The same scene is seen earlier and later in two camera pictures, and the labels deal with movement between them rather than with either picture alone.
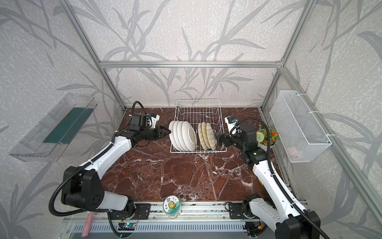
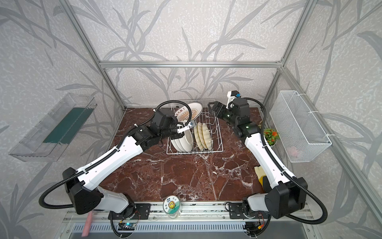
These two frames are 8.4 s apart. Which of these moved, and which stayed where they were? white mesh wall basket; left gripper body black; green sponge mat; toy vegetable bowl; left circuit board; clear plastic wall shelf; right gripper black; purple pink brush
Moved: right gripper black; left gripper body black
Stayed: green sponge mat; purple pink brush; white mesh wall basket; toy vegetable bowl; clear plastic wall shelf; left circuit board
